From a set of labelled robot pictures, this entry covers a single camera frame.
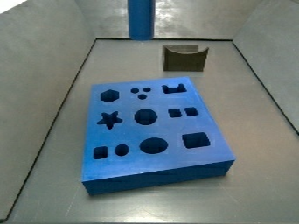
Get blue shape sorting board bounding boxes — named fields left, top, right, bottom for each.
left=81, top=77, right=234, bottom=195

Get black curved holder stand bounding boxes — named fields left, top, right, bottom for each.
left=162, top=45, right=209, bottom=72

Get blue round cylinder peg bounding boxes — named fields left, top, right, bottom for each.
left=126, top=0, right=154, bottom=40

